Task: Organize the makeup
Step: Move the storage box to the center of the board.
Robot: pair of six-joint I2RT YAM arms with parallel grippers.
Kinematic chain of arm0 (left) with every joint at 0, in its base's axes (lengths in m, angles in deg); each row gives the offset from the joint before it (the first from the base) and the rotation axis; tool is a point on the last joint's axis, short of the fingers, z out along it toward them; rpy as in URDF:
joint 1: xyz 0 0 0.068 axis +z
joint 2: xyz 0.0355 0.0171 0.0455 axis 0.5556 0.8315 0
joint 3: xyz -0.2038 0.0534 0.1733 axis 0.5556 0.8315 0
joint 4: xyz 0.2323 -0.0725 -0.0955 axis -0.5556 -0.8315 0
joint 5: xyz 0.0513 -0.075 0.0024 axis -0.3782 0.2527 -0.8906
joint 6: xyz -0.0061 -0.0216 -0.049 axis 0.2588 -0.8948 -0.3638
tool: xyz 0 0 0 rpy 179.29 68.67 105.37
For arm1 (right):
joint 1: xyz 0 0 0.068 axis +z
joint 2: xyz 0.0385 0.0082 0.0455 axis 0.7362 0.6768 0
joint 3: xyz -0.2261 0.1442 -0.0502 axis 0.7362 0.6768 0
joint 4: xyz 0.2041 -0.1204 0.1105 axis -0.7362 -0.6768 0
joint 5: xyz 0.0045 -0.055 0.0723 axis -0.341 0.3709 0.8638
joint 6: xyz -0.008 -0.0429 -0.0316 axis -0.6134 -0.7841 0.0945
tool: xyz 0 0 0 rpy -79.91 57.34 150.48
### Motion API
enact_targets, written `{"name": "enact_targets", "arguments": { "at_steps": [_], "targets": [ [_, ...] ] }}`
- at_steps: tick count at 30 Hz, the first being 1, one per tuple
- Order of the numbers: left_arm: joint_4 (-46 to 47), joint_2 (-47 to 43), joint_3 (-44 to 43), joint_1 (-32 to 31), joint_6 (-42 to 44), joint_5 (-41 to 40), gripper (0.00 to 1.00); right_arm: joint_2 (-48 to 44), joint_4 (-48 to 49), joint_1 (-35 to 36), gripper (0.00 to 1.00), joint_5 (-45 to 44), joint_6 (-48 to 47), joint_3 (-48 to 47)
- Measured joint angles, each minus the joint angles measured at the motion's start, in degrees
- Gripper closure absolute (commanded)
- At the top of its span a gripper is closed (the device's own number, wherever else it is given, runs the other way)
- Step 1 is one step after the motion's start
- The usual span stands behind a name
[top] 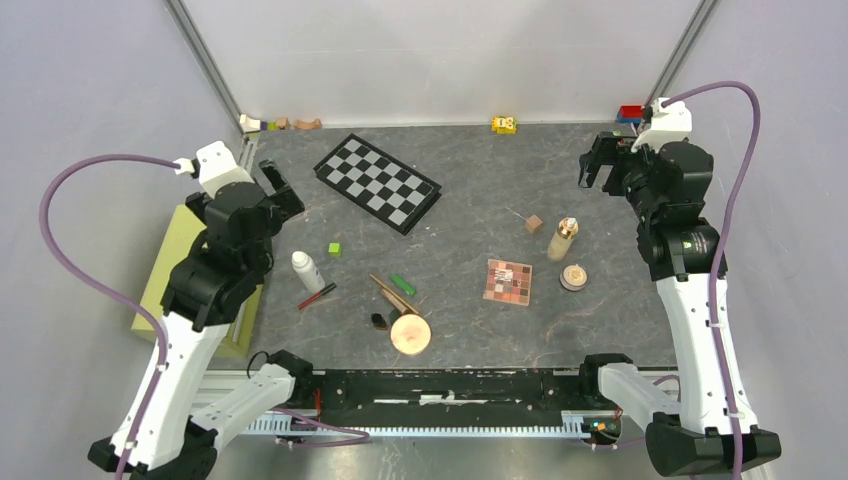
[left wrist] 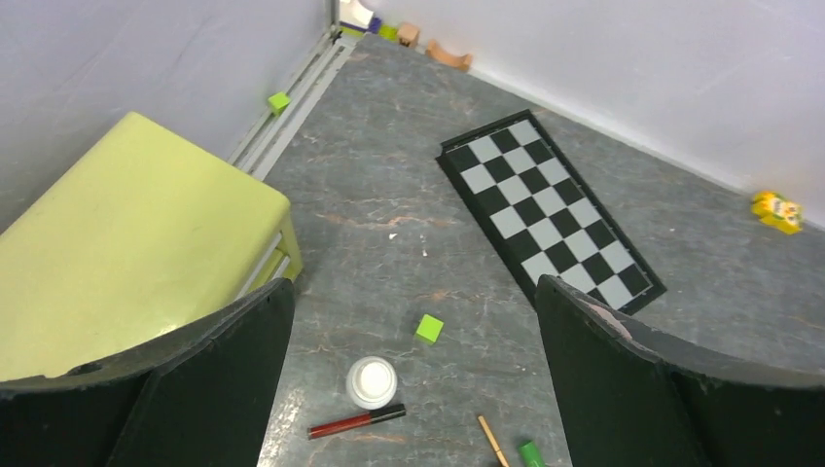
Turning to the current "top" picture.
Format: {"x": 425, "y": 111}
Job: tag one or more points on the yellow toy block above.
{"x": 503, "y": 125}

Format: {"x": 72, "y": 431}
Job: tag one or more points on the round wooden disc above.
{"x": 410, "y": 334}

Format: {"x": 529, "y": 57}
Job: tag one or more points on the beige foundation bottle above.
{"x": 562, "y": 238}

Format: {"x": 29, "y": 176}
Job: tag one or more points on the round powder jar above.
{"x": 573, "y": 278}

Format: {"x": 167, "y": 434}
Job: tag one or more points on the brown wooden cube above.
{"x": 533, "y": 224}

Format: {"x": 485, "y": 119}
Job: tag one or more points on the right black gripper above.
{"x": 610, "y": 148}

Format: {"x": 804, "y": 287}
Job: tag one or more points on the wooden arch block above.
{"x": 307, "y": 124}

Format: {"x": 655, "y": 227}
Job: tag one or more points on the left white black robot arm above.
{"x": 226, "y": 264}

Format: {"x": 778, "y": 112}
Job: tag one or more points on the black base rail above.
{"x": 523, "y": 403}

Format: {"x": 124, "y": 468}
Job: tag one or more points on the red black pencil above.
{"x": 317, "y": 296}

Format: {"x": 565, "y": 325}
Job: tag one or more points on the small tan block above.
{"x": 282, "y": 123}

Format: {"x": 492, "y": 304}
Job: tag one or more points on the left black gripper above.
{"x": 284, "y": 203}

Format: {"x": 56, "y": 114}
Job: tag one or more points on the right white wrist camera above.
{"x": 669, "y": 121}

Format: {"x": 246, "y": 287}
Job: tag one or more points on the wooden stick brush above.
{"x": 397, "y": 299}

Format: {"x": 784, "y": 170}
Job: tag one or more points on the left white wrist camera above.
{"x": 214, "y": 167}

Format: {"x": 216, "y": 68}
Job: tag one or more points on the black white checkerboard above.
{"x": 391, "y": 191}

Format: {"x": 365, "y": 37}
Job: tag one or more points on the green tube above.
{"x": 403, "y": 284}

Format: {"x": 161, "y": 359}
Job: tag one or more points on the green makeup organizer box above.
{"x": 170, "y": 277}

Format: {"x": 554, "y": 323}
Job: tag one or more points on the white toy piece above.
{"x": 250, "y": 125}

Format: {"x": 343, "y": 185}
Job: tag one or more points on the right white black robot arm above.
{"x": 712, "y": 428}

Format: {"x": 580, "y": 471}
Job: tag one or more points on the small black compact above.
{"x": 379, "y": 322}

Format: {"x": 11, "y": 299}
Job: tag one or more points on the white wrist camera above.
{"x": 669, "y": 121}
{"x": 214, "y": 167}

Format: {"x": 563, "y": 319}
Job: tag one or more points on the white bottle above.
{"x": 307, "y": 271}

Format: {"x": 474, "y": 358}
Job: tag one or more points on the eyeshadow palette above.
{"x": 508, "y": 282}

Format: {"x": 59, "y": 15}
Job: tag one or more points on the red blue blocks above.
{"x": 630, "y": 114}

